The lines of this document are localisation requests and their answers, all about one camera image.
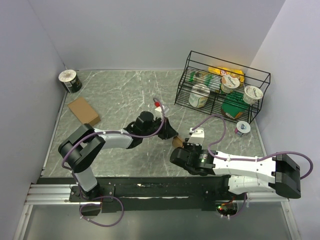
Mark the white green cup lower shelf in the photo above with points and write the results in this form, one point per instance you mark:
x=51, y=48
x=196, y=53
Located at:
x=199, y=95

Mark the green white packet in rack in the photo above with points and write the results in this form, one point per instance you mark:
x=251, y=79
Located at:
x=212, y=81

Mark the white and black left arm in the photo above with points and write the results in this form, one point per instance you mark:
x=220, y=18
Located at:
x=81, y=148

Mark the dark green noodle cup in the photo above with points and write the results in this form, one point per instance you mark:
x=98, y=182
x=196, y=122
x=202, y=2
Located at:
x=70, y=80

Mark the brown cardboard box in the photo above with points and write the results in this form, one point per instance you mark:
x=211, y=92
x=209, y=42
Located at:
x=177, y=142
x=84, y=112

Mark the black wire rack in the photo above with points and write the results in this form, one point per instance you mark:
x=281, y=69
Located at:
x=197, y=61

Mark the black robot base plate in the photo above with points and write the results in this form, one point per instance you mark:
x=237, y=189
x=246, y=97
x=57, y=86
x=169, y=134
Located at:
x=152, y=193

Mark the yellow snack bag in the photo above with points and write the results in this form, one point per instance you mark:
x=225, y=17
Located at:
x=222, y=71

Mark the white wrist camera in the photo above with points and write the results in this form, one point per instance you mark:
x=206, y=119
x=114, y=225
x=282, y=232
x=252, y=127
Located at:
x=197, y=136
x=160, y=110

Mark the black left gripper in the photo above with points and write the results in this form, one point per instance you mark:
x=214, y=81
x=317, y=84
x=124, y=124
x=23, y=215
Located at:
x=167, y=131

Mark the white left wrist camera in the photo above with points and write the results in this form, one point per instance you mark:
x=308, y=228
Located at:
x=160, y=110

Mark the yogurt cup upper right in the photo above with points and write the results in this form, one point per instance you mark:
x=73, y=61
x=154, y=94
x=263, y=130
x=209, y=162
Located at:
x=252, y=94

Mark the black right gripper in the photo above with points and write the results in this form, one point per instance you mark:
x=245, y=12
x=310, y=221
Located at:
x=187, y=146

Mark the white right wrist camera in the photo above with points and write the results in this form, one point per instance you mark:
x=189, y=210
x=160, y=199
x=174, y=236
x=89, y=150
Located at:
x=197, y=136

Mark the yogurt cup upper middle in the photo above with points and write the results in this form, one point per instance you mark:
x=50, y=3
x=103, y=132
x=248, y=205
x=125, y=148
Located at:
x=229, y=83

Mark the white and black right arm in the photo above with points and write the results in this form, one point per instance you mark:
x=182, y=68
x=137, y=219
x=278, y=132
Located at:
x=278, y=174

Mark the aluminium frame rail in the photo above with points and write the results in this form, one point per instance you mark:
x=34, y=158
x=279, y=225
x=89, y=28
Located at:
x=59, y=194

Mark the purple yogurt cup on table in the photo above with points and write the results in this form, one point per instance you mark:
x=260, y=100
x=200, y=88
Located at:
x=242, y=128

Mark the folded brown cardboard box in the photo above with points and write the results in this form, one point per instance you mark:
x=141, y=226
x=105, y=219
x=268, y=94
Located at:
x=84, y=112

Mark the green snack packet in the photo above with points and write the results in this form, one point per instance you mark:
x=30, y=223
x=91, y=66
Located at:
x=234, y=106

